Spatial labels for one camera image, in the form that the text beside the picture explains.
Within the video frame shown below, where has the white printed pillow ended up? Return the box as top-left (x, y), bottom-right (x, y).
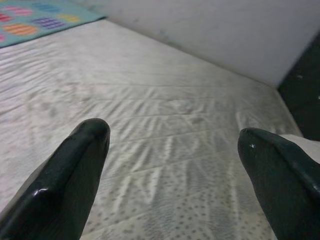
top-left (279, 134), bottom-right (320, 166)

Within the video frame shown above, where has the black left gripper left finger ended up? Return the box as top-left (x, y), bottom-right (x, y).
top-left (0, 118), bottom-right (111, 240)

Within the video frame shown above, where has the white dotted quilted mattress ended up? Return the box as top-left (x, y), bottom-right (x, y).
top-left (0, 19), bottom-right (305, 240)

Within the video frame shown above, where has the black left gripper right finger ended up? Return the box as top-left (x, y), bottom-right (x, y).
top-left (236, 127), bottom-right (320, 240)

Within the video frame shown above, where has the teal blanket with colourful shapes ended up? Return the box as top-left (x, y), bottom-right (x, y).
top-left (0, 0), bottom-right (107, 49)

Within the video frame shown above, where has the black tufted headboard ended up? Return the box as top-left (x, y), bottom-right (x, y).
top-left (277, 32), bottom-right (320, 142)

